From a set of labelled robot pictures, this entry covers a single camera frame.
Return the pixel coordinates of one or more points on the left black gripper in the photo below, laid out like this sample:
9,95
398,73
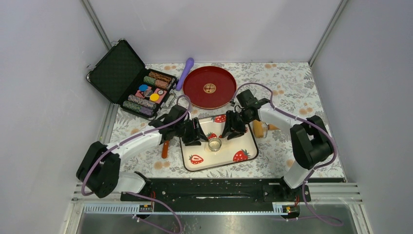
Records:
197,135

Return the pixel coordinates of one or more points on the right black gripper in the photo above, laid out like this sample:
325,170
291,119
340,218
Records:
231,128

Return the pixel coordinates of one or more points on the small dough piece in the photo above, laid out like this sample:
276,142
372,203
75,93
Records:
214,147

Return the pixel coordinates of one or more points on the strawberry pattern white tray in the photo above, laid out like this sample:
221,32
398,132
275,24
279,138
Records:
243,148

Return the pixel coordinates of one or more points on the wooden dough roller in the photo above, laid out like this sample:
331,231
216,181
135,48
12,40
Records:
261,129

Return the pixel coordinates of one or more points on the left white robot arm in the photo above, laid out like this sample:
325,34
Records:
100,171

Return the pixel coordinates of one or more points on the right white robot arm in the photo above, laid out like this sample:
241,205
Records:
311,144

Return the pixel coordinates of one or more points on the floral pattern table mat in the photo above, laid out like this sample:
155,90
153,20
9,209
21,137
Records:
294,90

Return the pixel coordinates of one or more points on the round red lacquer plate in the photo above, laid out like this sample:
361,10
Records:
209,87

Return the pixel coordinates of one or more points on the yellow poker chip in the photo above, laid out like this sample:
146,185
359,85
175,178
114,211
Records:
154,97

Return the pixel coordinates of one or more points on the blue poker chip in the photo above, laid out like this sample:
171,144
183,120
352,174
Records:
143,87

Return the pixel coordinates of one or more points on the black poker chip case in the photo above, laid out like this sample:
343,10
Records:
118,75

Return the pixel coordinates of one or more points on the metal spatula orange handle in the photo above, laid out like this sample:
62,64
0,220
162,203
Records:
165,149

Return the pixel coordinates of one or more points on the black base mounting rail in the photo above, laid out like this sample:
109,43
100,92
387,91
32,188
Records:
219,194

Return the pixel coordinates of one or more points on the purple silicone handle tool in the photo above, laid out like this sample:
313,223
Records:
187,68

